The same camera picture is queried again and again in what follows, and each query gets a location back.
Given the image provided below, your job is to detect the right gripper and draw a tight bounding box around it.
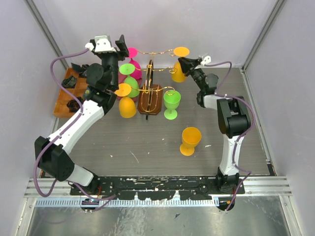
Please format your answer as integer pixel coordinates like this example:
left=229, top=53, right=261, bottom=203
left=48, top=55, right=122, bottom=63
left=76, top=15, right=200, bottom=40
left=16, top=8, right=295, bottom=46
left=178, top=57, right=205, bottom=92

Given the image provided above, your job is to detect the orange wine glass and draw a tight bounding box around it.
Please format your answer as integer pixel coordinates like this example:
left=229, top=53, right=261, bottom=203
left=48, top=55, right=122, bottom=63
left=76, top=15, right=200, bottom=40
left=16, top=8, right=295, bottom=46
left=171, top=46, right=190, bottom=83
left=115, top=83, right=136, bottom=118
left=180, top=127, right=202, bottom=156

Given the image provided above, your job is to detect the green wine glass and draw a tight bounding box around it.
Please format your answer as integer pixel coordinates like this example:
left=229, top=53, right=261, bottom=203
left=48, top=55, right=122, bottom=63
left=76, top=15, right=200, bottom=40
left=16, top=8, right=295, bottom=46
left=163, top=90, right=181, bottom=120
left=119, top=63, right=140, bottom=98

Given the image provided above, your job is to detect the gold wire wine glass rack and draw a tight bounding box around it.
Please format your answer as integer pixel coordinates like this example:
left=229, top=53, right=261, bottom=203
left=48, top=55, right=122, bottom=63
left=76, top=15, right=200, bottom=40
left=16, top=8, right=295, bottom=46
left=134, top=50, right=175, bottom=119

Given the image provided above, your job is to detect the orange wine glass back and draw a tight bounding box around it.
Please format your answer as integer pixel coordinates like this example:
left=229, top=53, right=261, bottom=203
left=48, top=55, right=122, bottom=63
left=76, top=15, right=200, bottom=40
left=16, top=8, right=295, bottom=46
left=115, top=83, right=136, bottom=118

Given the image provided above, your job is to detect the pink wine glass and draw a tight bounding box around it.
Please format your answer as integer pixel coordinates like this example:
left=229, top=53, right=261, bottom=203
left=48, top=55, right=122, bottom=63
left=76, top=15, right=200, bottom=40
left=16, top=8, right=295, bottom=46
left=128, top=47, right=142, bottom=80

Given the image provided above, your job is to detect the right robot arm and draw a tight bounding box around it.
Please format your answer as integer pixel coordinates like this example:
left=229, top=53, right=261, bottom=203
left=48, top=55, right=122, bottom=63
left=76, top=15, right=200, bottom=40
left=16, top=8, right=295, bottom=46
left=178, top=56, right=255, bottom=194

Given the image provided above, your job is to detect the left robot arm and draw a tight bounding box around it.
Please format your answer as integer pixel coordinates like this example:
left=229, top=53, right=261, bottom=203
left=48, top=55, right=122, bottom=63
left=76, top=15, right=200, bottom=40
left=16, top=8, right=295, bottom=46
left=33, top=35, right=129, bottom=195

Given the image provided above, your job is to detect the red cloth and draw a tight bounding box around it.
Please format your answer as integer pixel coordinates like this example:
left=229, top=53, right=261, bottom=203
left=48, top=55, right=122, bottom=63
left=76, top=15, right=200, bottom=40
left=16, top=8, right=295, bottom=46
left=117, top=74, right=142, bottom=102

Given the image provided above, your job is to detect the dark pouch tray back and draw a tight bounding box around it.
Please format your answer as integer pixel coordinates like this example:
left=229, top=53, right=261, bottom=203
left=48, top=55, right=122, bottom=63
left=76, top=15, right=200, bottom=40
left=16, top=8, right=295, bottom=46
left=71, top=63, right=89, bottom=74

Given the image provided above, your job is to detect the dark pouch tray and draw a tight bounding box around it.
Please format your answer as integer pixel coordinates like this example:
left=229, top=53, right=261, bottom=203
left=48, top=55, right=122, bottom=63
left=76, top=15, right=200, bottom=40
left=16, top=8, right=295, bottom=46
left=61, top=75, right=77, bottom=89
left=71, top=63, right=89, bottom=74

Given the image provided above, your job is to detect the blue floral fabric pouch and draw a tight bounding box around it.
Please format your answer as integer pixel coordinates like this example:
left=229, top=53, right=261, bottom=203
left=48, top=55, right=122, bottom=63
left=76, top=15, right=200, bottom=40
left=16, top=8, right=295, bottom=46
left=82, top=88, right=91, bottom=100

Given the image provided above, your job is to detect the dark pouch tray left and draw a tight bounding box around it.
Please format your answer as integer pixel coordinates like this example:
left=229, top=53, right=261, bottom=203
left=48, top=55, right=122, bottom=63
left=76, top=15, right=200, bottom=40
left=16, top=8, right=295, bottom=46
left=61, top=75, right=77, bottom=89

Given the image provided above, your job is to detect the small dark item in tray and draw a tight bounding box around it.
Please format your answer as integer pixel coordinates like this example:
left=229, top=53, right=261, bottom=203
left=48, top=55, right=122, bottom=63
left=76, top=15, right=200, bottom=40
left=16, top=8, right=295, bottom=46
left=66, top=96, right=84, bottom=113

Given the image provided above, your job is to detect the wooden tray organizer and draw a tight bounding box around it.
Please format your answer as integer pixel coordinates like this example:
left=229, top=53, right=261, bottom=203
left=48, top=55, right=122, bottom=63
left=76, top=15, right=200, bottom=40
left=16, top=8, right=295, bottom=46
left=53, top=67, right=88, bottom=118

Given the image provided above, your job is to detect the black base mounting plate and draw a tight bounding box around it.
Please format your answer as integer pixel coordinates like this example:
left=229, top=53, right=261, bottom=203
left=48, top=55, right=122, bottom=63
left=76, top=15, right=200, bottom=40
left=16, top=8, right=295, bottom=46
left=70, top=176, right=245, bottom=201

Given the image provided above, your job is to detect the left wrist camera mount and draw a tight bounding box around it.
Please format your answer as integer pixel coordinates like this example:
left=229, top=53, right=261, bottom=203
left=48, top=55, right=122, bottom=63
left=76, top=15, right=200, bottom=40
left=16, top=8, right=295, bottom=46
left=85, top=35, right=117, bottom=53

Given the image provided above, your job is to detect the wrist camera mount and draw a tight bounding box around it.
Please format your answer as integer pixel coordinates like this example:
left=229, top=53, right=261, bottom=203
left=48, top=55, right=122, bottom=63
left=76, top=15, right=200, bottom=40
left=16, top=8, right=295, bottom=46
left=85, top=35, right=117, bottom=53
left=199, top=55, right=212, bottom=67

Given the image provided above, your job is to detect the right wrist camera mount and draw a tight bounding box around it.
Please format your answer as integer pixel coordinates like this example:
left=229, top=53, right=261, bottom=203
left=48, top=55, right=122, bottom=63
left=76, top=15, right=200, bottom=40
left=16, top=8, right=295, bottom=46
left=199, top=55, right=212, bottom=67

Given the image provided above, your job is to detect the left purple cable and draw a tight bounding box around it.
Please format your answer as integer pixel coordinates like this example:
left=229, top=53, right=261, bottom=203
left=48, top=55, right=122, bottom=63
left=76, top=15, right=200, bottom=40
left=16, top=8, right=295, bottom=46
left=32, top=47, right=116, bottom=212

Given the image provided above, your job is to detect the aluminium frame rail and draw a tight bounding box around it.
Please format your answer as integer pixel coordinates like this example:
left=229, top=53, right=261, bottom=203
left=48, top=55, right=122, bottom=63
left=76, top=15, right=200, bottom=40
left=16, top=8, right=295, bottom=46
left=24, top=176, right=292, bottom=210

